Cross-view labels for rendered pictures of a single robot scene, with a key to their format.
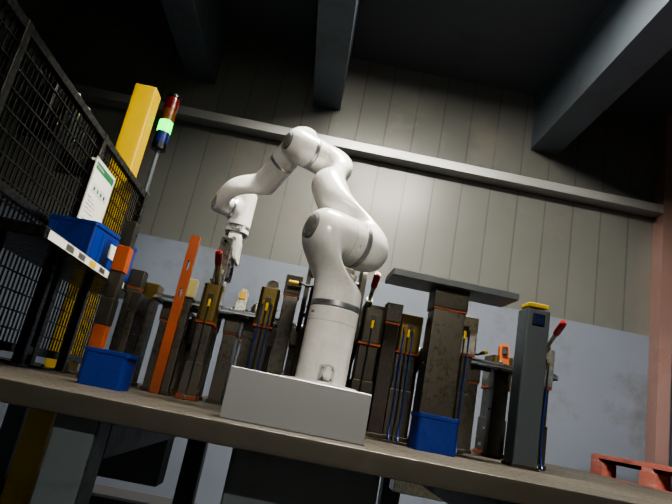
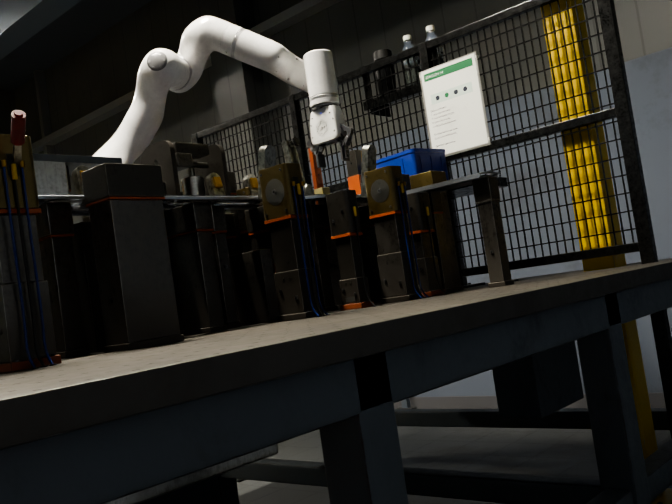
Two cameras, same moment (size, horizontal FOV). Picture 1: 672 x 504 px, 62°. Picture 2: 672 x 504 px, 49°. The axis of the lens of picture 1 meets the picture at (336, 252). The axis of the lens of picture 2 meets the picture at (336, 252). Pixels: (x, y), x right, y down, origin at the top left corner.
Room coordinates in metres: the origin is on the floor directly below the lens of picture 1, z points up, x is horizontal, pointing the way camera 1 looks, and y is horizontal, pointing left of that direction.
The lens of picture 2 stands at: (3.29, -1.19, 0.75)
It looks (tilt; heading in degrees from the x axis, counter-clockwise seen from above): 3 degrees up; 133
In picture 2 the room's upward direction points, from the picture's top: 8 degrees counter-clockwise
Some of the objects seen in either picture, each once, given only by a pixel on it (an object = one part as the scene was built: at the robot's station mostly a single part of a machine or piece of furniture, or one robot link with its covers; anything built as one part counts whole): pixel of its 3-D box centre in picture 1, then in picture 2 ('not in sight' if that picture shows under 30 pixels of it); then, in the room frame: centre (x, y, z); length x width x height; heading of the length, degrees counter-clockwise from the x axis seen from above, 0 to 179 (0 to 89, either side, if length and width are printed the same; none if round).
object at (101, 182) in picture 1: (92, 205); (454, 107); (1.98, 0.91, 1.30); 0.23 x 0.02 x 0.31; 2
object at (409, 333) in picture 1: (401, 377); not in sight; (1.75, -0.27, 0.89); 0.12 x 0.08 x 0.38; 2
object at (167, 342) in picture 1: (175, 311); (324, 227); (1.75, 0.45, 0.95); 0.03 x 0.01 x 0.50; 92
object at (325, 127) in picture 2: (232, 247); (327, 124); (1.90, 0.36, 1.22); 0.10 x 0.07 x 0.11; 2
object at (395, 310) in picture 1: (383, 368); not in sight; (1.71, -0.21, 0.90); 0.05 x 0.05 x 0.40; 2
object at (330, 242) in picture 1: (333, 259); not in sight; (1.32, 0.00, 1.10); 0.19 x 0.12 x 0.24; 125
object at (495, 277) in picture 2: (180, 354); (492, 232); (2.28, 0.53, 0.84); 0.05 x 0.05 x 0.29; 2
